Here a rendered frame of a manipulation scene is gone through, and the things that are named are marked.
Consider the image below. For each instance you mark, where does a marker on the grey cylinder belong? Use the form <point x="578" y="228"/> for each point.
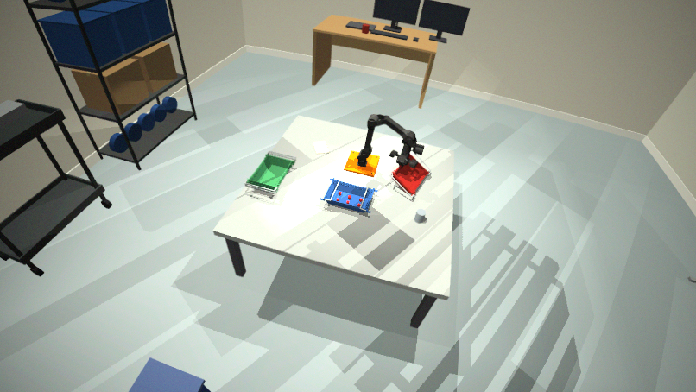
<point x="419" y="216"/>

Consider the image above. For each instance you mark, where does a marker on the blue plastic tray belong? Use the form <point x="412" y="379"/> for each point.
<point x="347" y="189"/>

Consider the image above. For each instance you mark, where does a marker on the red plastic tray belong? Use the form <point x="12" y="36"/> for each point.
<point x="409" y="178"/>

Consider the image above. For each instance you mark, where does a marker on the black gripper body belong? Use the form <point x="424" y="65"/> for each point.
<point x="412" y="162"/>

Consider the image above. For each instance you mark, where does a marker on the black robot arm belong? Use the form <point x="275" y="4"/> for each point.
<point x="408" y="139"/>

